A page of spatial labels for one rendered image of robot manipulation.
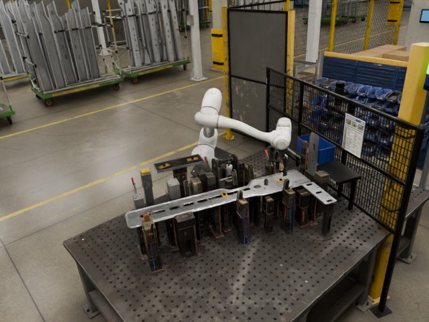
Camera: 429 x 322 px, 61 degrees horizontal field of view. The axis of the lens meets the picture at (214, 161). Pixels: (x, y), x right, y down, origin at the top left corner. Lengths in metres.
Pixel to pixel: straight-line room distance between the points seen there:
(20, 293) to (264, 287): 2.29
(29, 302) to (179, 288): 1.67
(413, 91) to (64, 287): 3.16
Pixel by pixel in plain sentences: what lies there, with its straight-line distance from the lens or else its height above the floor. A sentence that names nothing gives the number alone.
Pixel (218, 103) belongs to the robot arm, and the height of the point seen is 1.57.
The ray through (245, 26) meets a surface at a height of 1.77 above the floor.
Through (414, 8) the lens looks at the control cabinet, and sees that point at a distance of 9.24.
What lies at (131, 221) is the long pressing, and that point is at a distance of 2.51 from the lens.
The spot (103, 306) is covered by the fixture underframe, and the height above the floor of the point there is 0.23.
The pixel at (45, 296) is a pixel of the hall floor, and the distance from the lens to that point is 3.70.
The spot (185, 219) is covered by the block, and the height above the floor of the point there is 1.03.
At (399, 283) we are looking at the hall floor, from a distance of 3.64.
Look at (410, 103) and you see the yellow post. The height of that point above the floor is 1.66.
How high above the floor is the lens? 2.43
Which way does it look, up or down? 27 degrees down
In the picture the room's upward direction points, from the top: 3 degrees counter-clockwise
